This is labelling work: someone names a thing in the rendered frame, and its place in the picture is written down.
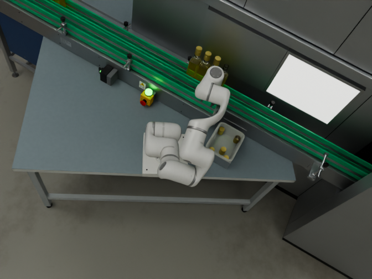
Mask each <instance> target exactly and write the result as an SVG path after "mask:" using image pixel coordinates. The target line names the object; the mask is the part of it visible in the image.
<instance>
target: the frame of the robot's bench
mask: <svg viewBox="0 0 372 279"><path fill-rule="evenodd" d="M27 173H28V175H29V176H30V178H31V180H32V182H33V184H34V186H35V188H36V190H37V192H38V194H39V195H40V197H41V199H42V201H43V203H44V205H45V206H46V207H47V208H51V207H52V202H51V199H54V200H94V201H115V202H155V203H196V204H236V205H243V207H242V209H241V210H242V212H244V213H245V212H247V211H249V210H250V209H251V208H252V207H253V206H254V205H255V204H256V203H257V202H258V201H259V200H261V199H262V198H263V197H264V196H265V195H266V194H267V193H268V192H269V191H270V190H271V189H272V188H274V187H275V186H276V185H277V184H278V183H279V182H267V183H266V184H265V185H264V186H263V187H262V188H261V189H260V190H259V191H258V192H257V193H256V194H255V195H254V196H253V197H252V198H251V199H218V198H181V197H145V196H126V195H90V194H53V193H48V192H47V190H46V187H45V185H44V183H43V181H42V179H41V177H40V174H39V172H27Z"/></svg>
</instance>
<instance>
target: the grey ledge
mask: <svg viewBox="0 0 372 279"><path fill-rule="evenodd" d="M71 1H73V2H75V3H77V4H79V5H81V6H83V7H84V8H86V9H88V10H90V11H92V12H94V13H95V14H97V15H99V16H101V17H103V18H105V19H106V20H108V21H110V22H112V23H113V24H115V25H117V26H119V27H121V28H124V27H125V26H124V25H123V24H124V23H123V22H121V21H119V20H118V19H116V18H114V17H112V16H110V15H108V14H107V13H105V12H103V11H101V10H99V9H97V8H95V7H94V6H92V5H90V4H88V3H86V2H84V1H82V0H71ZM128 32H130V33H132V34H134V35H136V36H137V37H139V38H141V39H143V40H145V41H147V42H149V43H150V44H152V45H154V46H155V47H158V48H160V49H161V50H163V51H165V52H167V53H168V54H170V55H172V56H174V57H176V58H178V59H179V60H181V61H183V62H185V63H187V61H188V60H187V59H185V58H183V57H181V56H180V55H178V54H176V53H174V52H172V51H170V50H168V49H167V48H165V47H163V46H161V45H159V44H157V43H155V42H154V41H152V40H150V39H148V38H146V37H144V36H143V35H141V34H139V33H137V32H135V31H134V30H132V29H131V27H129V29H128Z"/></svg>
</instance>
